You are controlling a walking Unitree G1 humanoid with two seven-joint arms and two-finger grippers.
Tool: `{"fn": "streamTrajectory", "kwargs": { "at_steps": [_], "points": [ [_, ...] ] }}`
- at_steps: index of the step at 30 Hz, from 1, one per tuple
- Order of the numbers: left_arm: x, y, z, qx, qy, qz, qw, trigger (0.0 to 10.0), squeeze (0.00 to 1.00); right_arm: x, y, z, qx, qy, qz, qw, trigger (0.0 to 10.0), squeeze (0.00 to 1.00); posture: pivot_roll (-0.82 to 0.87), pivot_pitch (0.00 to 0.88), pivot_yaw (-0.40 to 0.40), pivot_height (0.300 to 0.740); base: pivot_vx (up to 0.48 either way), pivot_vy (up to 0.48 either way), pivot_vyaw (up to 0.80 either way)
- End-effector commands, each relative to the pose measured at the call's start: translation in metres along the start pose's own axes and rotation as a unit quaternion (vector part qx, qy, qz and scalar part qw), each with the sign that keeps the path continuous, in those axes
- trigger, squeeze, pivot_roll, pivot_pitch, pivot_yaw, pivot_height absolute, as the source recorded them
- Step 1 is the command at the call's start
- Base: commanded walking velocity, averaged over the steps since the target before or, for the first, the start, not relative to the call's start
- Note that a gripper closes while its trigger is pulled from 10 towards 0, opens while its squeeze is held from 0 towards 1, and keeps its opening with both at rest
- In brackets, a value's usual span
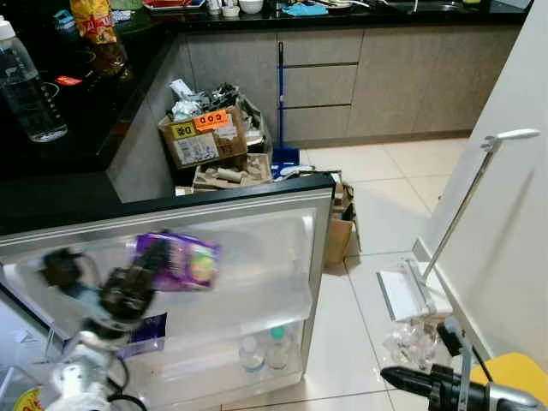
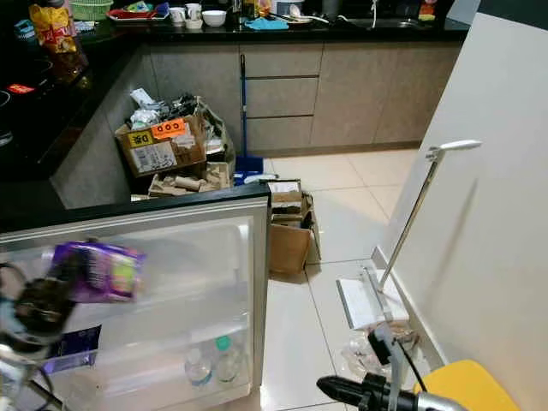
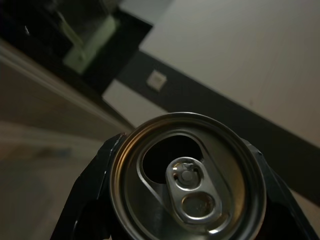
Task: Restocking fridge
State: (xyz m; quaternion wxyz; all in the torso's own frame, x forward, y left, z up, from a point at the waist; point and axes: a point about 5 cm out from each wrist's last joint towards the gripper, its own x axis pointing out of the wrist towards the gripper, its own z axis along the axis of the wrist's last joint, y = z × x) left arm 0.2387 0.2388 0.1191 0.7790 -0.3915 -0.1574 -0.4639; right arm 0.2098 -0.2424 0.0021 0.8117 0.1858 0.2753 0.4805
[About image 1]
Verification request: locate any purple drink can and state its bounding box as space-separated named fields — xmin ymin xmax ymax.
xmin=133 ymin=230 xmax=222 ymax=293

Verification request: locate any dark purple carton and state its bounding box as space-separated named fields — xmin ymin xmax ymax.
xmin=119 ymin=313 xmax=170 ymax=360

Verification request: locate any crumpled clear plastic bag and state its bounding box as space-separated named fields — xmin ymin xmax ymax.
xmin=382 ymin=320 xmax=443 ymax=372

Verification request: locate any grey kitchen counter black top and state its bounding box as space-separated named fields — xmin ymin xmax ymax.
xmin=0 ymin=0 xmax=532 ymax=236

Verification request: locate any printed brown cardboard box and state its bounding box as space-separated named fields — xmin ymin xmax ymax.
xmin=325 ymin=217 xmax=357 ymax=269

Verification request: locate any cardboard tube tray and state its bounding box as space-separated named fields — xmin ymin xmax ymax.
xmin=192 ymin=153 xmax=274 ymax=192

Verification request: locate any open cardboard box white paper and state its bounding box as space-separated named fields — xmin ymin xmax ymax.
xmin=329 ymin=170 xmax=363 ymax=220

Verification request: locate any blue broom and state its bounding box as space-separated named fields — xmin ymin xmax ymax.
xmin=271 ymin=40 xmax=301 ymax=173

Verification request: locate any small bottle white cap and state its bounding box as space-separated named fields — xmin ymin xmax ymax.
xmin=239 ymin=335 xmax=265 ymax=378

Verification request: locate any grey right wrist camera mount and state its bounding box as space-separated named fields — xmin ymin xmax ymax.
xmin=436 ymin=318 xmax=477 ymax=411

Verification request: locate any small water bottle teal cap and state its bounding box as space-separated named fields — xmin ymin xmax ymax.
xmin=266 ymin=325 xmax=293 ymax=374

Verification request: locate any blue cloth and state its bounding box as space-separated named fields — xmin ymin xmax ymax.
xmin=282 ymin=2 xmax=331 ymax=19

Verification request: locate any red tray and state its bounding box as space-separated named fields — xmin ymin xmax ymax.
xmin=140 ymin=0 xmax=207 ymax=12

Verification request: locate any red and yellow packet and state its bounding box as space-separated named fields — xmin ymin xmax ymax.
xmin=12 ymin=386 xmax=49 ymax=411

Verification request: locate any clear plastic drinking bottle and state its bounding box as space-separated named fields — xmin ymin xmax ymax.
xmin=0 ymin=15 xmax=69 ymax=144

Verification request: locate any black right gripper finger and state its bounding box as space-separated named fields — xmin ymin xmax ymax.
xmin=389 ymin=381 xmax=438 ymax=401
xmin=380 ymin=366 xmax=434 ymax=385

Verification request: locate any white long-handled dustpan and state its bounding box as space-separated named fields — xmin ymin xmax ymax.
xmin=376 ymin=128 xmax=541 ymax=323

